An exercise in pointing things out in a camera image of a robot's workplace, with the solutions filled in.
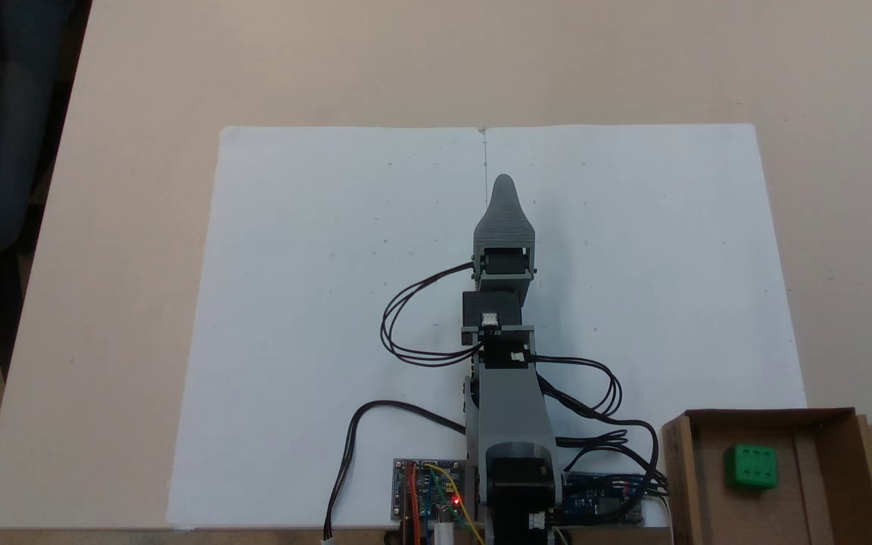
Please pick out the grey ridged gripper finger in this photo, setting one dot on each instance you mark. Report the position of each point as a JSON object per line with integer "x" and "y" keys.
{"x": 504, "y": 223}

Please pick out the green die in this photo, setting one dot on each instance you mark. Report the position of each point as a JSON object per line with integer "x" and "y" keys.
{"x": 750, "y": 465}

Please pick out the blue circuit board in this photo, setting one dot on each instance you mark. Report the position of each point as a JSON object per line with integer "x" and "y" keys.
{"x": 595, "y": 503}

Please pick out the white plug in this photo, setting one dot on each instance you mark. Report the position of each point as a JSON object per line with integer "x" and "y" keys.
{"x": 444, "y": 534}

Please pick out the brown cardboard box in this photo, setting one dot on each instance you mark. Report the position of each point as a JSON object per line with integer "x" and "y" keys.
{"x": 822, "y": 484}

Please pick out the dark chair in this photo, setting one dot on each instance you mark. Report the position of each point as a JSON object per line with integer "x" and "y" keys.
{"x": 4, "y": 151}

